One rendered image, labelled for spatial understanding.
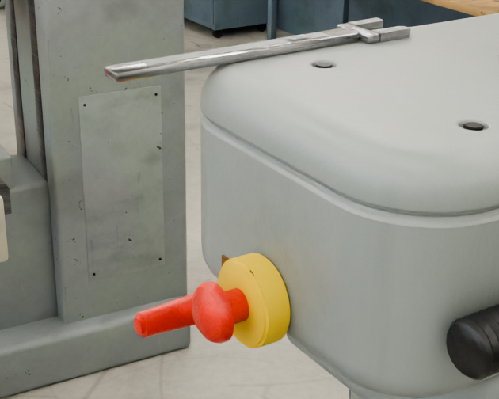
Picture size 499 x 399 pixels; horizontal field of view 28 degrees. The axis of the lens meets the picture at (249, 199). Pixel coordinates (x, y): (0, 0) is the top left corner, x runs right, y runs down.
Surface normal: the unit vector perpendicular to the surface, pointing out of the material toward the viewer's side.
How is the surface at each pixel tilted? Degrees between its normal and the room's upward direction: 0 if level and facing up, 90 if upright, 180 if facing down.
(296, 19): 90
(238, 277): 90
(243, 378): 0
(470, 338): 90
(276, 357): 0
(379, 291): 90
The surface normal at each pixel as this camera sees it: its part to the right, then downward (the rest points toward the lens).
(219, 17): 0.54, 0.35
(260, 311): -0.84, 0.21
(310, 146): -0.74, -0.23
